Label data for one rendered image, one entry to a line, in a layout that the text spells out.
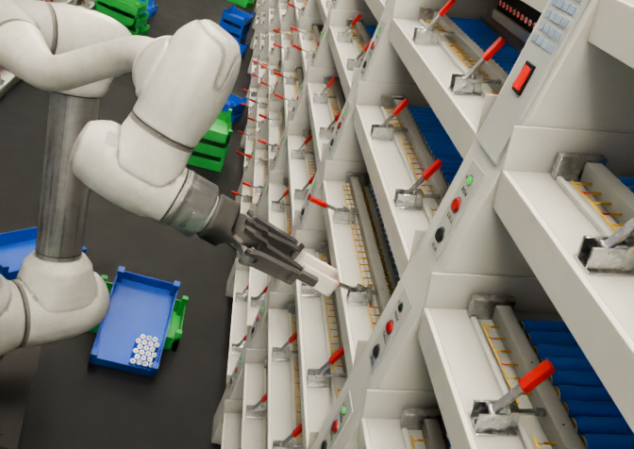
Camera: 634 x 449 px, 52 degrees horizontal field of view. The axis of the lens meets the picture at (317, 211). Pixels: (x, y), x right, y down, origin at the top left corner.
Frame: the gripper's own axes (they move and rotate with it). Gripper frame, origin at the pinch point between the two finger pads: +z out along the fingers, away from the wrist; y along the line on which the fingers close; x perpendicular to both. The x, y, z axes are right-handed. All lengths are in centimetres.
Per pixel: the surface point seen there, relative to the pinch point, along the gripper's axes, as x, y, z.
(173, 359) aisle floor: -93, -74, 15
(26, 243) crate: -107, -114, -42
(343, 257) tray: -1.2, -13.1, 8.2
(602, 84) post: 48, 25, -1
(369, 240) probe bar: 3.3, -15.6, 11.1
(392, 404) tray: 2.2, 25.6, 8.6
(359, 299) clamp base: 0.2, 0.9, 8.7
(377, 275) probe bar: 3.2, -4.1, 11.0
